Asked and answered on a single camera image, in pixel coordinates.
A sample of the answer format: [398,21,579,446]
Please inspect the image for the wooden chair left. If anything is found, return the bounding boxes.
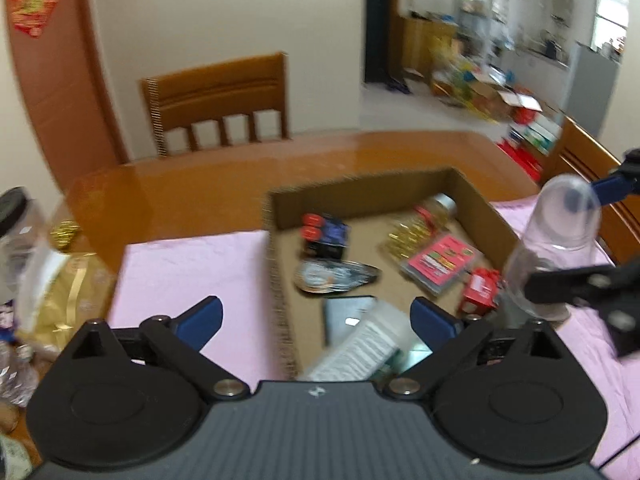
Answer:
[139,52,291,157]

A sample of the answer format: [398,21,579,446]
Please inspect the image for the pink battery blister pack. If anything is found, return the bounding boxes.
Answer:
[400,234,483,296]

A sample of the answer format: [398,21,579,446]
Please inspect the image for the clear jar black lid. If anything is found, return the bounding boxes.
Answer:
[0,186,46,307]

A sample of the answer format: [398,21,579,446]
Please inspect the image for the silver correction tape dispenser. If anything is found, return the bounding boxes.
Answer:
[294,259,381,296]

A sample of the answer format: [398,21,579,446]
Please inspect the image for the wooden chair right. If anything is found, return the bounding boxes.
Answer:
[539,117,640,263]

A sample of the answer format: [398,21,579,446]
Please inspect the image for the brown cardboard box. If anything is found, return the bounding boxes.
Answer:
[264,168,518,379]

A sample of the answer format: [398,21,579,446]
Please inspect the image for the wooden cabinet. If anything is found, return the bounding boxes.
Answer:
[401,18,458,81]

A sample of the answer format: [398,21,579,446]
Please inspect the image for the clear plastic bottle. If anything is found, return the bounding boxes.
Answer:
[500,174,601,326]

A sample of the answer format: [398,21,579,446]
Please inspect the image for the black toy with red wheels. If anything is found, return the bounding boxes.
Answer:
[300,214,350,261]

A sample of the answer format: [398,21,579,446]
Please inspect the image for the grey refrigerator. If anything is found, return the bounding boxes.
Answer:
[561,42,620,139]

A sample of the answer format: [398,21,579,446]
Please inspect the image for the brown wooden door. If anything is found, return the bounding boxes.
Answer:
[4,0,129,191]

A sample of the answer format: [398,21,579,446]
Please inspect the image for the open cardboard boxes on floor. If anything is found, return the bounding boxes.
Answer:
[469,73,542,125]

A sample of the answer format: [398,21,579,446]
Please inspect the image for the gold wrapped candy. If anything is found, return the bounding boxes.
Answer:
[49,220,80,252]

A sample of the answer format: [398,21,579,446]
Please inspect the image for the white labelled tube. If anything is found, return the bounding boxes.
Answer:
[298,301,432,382]

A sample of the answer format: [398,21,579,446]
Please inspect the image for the yellow capsule bottle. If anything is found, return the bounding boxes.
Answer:
[382,193,458,262]

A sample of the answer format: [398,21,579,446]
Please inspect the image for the gold gift bag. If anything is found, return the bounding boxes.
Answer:
[15,249,115,356]

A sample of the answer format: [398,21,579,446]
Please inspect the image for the wooden chair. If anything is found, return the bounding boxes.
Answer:
[139,52,291,157]
[539,117,640,263]

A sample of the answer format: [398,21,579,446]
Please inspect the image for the black rectangular device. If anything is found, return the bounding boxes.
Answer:
[322,296,378,348]

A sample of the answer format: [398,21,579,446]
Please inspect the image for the red door decoration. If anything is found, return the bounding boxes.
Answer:
[9,0,60,39]

